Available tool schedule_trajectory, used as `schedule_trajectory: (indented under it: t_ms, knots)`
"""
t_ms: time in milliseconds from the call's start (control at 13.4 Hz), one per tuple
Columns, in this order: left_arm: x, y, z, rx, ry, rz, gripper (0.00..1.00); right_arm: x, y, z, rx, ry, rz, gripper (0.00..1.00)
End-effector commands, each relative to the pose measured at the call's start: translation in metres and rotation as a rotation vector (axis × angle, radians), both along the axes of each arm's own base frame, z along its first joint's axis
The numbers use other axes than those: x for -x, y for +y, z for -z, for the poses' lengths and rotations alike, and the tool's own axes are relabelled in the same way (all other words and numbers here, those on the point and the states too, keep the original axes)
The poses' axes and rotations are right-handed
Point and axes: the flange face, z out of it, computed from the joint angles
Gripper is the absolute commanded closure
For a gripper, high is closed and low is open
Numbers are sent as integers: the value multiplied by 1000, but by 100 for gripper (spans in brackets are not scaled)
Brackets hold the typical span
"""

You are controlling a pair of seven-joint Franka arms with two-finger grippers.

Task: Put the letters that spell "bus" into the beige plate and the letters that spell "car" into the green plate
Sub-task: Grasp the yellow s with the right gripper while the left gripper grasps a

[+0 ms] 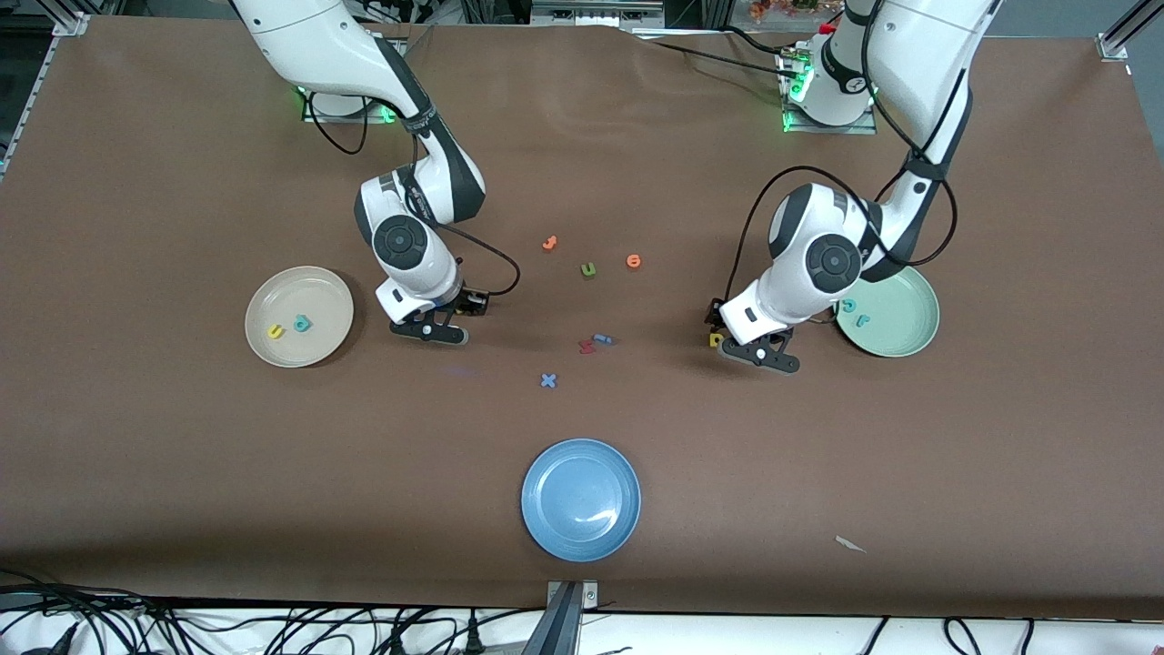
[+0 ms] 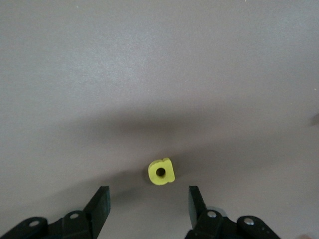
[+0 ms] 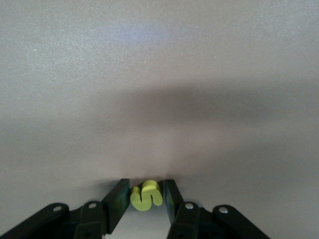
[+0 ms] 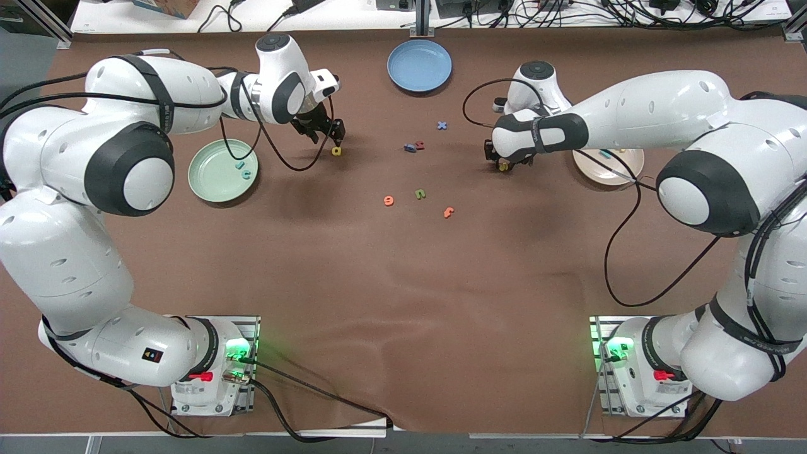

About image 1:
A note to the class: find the grey power strip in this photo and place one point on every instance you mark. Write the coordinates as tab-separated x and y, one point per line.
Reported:
596	13

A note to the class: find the white paper scrap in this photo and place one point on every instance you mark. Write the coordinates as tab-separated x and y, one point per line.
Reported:
850	544

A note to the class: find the pale green plate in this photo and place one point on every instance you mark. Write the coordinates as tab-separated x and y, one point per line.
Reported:
900	318

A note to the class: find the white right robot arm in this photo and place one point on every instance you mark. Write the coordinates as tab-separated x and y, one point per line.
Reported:
318	45

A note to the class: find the blue plate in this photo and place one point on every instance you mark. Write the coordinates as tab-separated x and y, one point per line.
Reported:
581	499

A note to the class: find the orange artificial flowers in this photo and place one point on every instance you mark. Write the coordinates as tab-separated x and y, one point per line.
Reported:
782	8

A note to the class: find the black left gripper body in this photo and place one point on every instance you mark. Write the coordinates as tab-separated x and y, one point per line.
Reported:
715	316

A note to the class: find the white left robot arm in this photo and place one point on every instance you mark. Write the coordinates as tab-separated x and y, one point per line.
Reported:
818	255

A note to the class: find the beige brown plate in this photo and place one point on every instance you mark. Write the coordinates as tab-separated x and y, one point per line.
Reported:
299	317

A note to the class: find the aluminium frame profile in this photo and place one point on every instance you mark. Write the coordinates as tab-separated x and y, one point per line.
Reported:
1120	36
71	24

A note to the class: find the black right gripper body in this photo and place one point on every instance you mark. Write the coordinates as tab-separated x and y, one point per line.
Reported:
466	303

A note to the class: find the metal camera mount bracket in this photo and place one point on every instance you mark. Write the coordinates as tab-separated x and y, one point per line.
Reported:
571	596

